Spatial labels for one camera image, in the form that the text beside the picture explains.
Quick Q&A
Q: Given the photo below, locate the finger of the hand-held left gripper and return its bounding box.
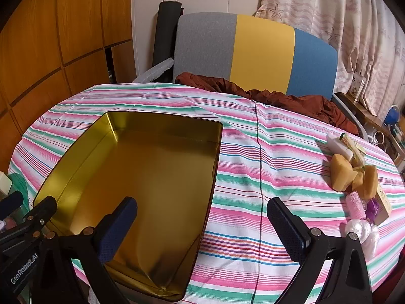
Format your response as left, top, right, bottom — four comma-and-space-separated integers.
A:
19, 196, 58, 239
0, 192, 25, 220

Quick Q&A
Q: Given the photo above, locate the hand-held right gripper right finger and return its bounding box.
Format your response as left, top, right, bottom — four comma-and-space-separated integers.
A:
267, 197, 374, 304

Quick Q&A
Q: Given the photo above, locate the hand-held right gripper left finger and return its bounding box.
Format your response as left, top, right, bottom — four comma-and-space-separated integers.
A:
38, 196, 138, 304

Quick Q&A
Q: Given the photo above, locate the white plastic bag roll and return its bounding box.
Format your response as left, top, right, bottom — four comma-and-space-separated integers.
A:
340, 219, 380, 258

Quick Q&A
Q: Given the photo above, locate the pink thread spool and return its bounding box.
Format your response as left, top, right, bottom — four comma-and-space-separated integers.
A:
345, 191, 368, 220

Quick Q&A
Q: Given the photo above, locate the rectangular metal tin box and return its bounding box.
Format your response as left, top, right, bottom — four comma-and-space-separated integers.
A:
32, 111, 224, 301

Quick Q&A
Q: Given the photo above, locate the purple plastic item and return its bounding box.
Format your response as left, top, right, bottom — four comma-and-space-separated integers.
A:
364, 196, 382, 222

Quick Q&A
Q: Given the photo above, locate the white sponge block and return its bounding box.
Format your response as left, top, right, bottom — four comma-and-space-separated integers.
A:
327, 132, 354, 162

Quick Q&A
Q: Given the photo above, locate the beige cardboard box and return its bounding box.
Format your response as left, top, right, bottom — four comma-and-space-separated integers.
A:
375, 187, 393, 224

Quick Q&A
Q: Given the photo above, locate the green plastic item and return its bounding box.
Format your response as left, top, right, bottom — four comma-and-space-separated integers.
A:
6, 173, 30, 219

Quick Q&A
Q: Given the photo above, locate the striped pink green tablecloth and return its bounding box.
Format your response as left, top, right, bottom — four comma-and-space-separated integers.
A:
7, 82, 405, 304

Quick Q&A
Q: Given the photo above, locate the rust brown cloth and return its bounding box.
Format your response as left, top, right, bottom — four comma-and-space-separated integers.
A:
175, 72, 359, 135

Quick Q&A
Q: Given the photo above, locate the wooden desk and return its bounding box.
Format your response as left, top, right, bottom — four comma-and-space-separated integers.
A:
340, 92, 405, 162

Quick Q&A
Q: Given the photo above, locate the blue round object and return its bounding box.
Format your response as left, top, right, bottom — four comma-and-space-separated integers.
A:
384, 104, 400, 125

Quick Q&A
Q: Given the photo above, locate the small white printed box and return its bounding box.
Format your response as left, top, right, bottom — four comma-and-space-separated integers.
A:
350, 73, 368, 102

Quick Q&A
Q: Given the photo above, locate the wooden cabinet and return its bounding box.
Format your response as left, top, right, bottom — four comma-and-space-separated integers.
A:
0, 0, 137, 172

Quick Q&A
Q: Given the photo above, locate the grey yellow blue chair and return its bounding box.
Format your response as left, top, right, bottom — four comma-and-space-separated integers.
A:
131, 13, 371, 140

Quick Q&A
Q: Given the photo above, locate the black rolled mat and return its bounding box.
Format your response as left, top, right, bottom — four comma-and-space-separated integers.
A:
153, 1, 184, 67

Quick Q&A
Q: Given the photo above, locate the pink patterned curtain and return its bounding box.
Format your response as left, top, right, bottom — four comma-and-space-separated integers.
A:
253, 0, 405, 118

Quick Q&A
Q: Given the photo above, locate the white cable loop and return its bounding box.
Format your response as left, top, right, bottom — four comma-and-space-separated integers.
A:
369, 130, 388, 148

